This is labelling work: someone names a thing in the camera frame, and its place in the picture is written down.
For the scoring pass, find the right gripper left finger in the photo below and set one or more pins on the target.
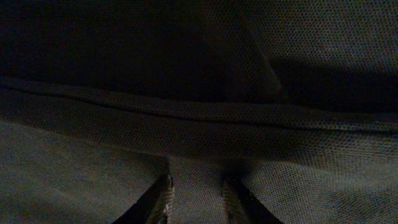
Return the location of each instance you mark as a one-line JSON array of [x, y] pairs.
[[154, 206]]

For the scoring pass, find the black polo shirt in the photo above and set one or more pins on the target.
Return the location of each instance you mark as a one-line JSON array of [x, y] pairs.
[[297, 99]]

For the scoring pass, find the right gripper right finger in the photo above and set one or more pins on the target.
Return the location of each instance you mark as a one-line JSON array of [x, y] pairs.
[[242, 207]]

